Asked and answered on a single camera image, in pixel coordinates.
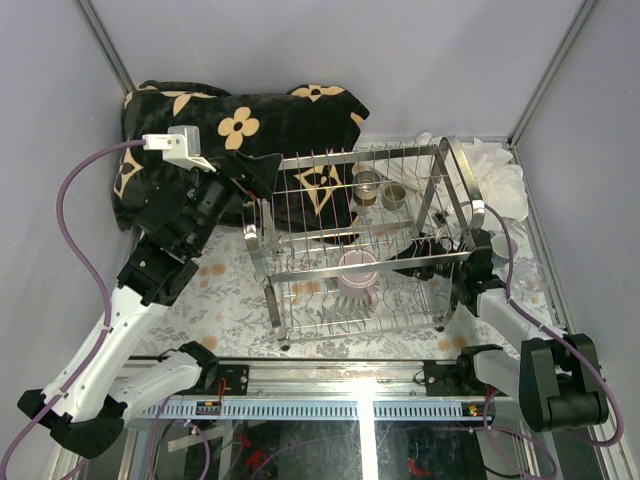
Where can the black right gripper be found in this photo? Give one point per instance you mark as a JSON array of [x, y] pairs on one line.
[[420, 248]]

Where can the stainless steel dish rack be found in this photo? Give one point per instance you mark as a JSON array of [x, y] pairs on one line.
[[264, 219]]

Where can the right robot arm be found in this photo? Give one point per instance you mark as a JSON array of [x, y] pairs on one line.
[[553, 377]]

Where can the left aluminium frame post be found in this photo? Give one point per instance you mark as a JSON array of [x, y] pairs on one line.
[[106, 45]]

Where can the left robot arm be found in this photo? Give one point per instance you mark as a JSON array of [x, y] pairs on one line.
[[153, 278]]

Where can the right aluminium frame post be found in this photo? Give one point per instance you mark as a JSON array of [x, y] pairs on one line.
[[578, 24]]

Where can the black floral plush blanket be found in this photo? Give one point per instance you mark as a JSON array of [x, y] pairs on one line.
[[307, 120]]

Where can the pink mug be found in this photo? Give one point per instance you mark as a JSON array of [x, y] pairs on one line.
[[358, 286]]

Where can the grey textured coffee mug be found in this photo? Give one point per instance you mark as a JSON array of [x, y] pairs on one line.
[[503, 248]]

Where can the olive beige mug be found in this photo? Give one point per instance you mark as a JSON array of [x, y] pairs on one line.
[[393, 196]]

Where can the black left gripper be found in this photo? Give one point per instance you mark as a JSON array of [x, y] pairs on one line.
[[260, 174]]

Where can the aluminium frame post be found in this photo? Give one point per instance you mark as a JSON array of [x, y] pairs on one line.
[[106, 45], [578, 24]]

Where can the floral patterned table mat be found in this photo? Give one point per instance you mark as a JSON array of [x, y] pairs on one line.
[[224, 306]]

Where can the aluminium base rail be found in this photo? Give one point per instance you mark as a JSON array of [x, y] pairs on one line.
[[281, 389]]

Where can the white crumpled cloth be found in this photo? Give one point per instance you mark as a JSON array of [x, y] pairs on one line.
[[501, 182]]

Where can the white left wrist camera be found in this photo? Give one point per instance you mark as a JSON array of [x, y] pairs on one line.
[[180, 147]]

